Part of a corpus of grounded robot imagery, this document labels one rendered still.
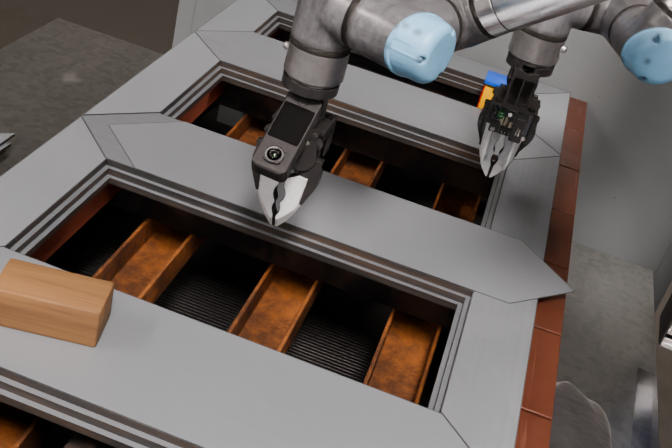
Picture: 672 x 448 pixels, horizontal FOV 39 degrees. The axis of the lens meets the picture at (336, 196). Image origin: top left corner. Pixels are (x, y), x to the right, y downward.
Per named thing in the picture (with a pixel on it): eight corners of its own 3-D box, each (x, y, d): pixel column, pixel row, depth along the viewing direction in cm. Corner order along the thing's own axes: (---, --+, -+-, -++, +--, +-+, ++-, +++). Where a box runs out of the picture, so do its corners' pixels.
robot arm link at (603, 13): (660, 64, 134) (588, 48, 132) (635, 34, 143) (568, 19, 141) (684, 12, 130) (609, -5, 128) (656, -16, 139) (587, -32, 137)
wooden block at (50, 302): (-13, 323, 104) (-11, 288, 101) (7, 291, 109) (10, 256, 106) (95, 349, 104) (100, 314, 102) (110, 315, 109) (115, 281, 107)
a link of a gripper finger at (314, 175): (314, 204, 123) (329, 146, 118) (310, 209, 121) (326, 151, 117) (280, 192, 123) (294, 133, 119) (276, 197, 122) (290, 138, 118)
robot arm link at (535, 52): (519, 16, 142) (571, 33, 141) (509, 44, 144) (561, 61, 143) (513, 31, 135) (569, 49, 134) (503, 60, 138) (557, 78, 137)
